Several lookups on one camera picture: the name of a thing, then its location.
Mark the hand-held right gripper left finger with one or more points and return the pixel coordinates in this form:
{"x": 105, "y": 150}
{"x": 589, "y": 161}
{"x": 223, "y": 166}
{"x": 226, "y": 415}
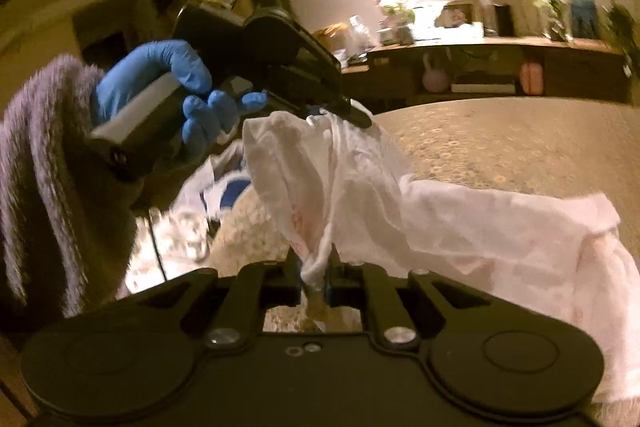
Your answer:
{"x": 295, "y": 282}

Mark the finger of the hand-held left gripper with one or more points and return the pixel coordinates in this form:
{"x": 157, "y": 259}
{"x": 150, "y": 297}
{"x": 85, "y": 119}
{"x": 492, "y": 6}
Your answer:
{"x": 350, "y": 114}

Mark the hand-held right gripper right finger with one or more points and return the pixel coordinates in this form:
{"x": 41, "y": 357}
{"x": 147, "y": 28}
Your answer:
{"x": 330, "y": 289}

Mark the white pink-printed shirt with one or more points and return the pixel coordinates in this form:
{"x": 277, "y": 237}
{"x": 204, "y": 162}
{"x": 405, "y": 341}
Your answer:
{"x": 450, "y": 227}

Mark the person's left forearm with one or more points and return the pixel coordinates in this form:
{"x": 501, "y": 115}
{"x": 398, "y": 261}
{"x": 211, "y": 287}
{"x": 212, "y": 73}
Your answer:
{"x": 45, "y": 167}

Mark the person's left hand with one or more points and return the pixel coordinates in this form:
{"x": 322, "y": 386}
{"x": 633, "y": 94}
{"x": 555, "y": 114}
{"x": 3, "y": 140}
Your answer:
{"x": 150, "y": 62}

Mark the clear plastic bag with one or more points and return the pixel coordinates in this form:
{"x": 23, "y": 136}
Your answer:
{"x": 361, "y": 34}

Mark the pink kettlebell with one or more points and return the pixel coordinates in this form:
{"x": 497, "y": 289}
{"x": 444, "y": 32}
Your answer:
{"x": 434, "y": 79}

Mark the blue and white polo shirt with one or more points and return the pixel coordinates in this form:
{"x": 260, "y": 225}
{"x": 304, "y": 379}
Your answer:
{"x": 232, "y": 192}

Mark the flower arrangement in pot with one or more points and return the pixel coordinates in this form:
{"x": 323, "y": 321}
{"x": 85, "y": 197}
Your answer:
{"x": 395, "y": 14}

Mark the gold lace tablecloth table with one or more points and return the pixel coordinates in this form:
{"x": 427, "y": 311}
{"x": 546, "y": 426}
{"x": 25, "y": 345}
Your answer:
{"x": 500, "y": 147}

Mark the pink canister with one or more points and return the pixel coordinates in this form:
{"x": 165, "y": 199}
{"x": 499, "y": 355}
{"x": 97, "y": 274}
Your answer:
{"x": 530, "y": 79}

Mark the dark wooden sideboard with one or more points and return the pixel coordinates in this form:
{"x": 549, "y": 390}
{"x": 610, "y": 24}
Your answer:
{"x": 575, "y": 67}

